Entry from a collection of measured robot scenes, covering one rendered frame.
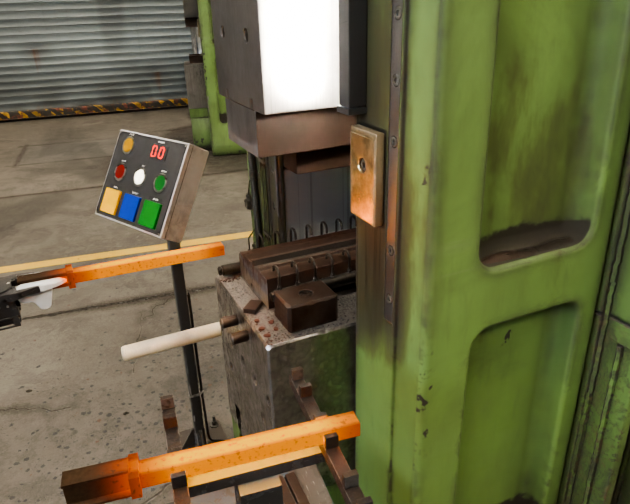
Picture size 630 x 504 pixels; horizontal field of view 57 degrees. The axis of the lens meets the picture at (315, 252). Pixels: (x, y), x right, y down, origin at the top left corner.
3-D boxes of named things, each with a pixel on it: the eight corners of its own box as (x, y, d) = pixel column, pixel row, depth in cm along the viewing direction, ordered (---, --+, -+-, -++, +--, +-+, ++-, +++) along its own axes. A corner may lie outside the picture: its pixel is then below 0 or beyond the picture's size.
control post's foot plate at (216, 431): (180, 474, 209) (177, 454, 205) (167, 435, 227) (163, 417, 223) (237, 454, 217) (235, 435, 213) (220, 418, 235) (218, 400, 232)
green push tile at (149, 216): (152, 229, 163) (160, 204, 163) (137, 223, 167) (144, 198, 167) (157, 230, 164) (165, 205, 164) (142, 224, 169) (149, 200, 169)
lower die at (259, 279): (268, 309, 133) (266, 276, 129) (240, 275, 149) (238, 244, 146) (420, 270, 149) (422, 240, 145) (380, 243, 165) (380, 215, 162)
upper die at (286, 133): (258, 158, 118) (255, 111, 114) (228, 139, 135) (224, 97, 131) (428, 133, 134) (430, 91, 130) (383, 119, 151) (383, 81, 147)
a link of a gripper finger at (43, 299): (71, 299, 119) (22, 309, 116) (65, 274, 116) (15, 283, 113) (71, 306, 116) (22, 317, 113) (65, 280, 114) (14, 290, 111)
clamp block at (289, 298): (289, 334, 123) (288, 307, 120) (274, 316, 130) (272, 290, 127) (339, 320, 127) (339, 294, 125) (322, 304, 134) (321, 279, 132)
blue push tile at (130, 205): (132, 221, 169) (139, 197, 169) (117, 216, 173) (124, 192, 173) (137, 223, 170) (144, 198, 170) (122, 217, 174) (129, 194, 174)
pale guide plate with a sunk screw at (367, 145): (373, 227, 105) (375, 134, 98) (349, 212, 112) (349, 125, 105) (383, 225, 105) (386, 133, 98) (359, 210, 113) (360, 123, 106)
